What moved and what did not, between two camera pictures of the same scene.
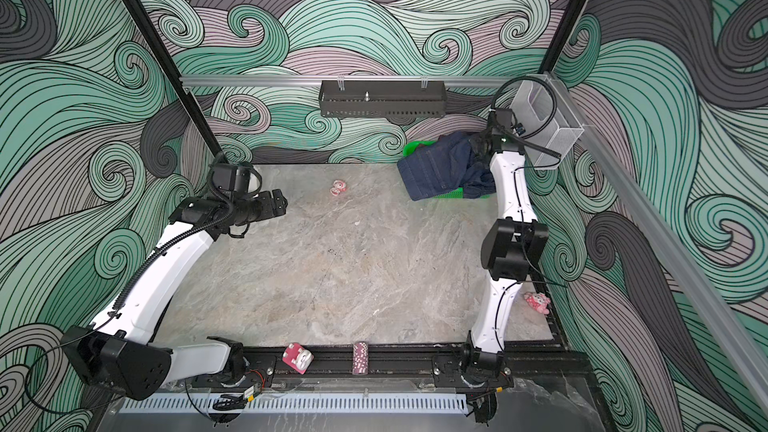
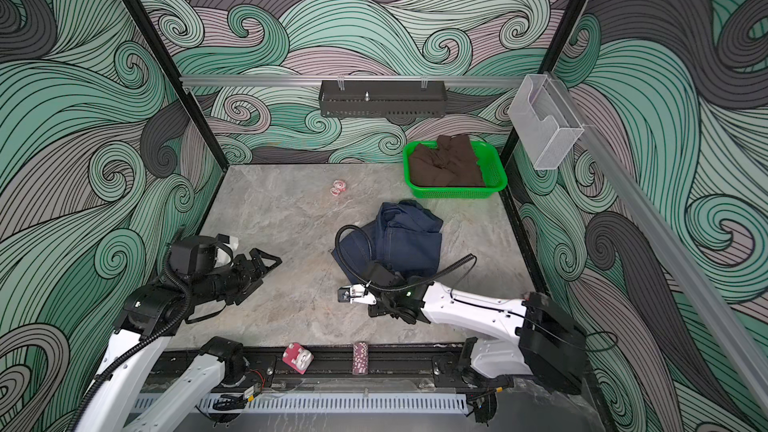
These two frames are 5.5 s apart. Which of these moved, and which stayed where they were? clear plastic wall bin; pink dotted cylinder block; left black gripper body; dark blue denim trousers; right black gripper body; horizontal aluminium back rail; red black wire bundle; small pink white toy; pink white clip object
Moved: dark blue denim trousers; left black gripper body; right black gripper body
Stayed: small pink white toy; pink white clip object; clear plastic wall bin; red black wire bundle; horizontal aluminium back rail; pink dotted cylinder block
